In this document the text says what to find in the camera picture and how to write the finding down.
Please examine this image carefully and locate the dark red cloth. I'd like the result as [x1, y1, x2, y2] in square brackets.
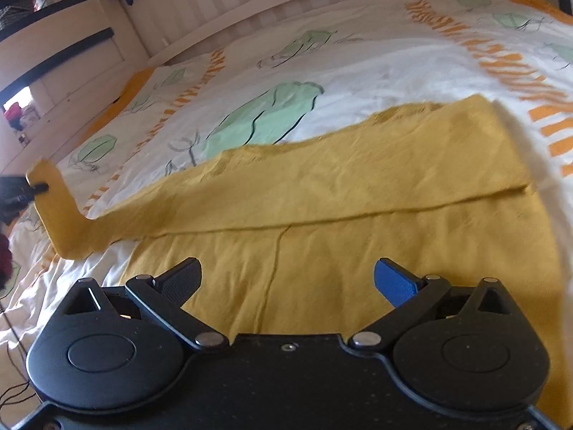
[0, 233, 15, 290]

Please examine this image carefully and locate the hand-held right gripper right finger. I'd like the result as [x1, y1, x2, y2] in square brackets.
[348, 257, 515, 351]

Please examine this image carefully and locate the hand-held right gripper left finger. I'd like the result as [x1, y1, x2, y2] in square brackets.
[62, 257, 229, 351]

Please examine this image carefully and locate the white leaf printed duvet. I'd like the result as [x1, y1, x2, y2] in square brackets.
[0, 0, 573, 408]

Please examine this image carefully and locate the white furniture with dark slots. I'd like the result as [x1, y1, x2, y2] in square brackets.
[0, 0, 150, 177]

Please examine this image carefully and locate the thin dark cable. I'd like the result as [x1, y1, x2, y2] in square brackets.
[0, 289, 34, 410]

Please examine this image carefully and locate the yellow knit sweater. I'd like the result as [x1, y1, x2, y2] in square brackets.
[27, 94, 565, 417]

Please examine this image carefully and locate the colourful clutter pile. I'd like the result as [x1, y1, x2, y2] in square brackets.
[4, 99, 34, 146]

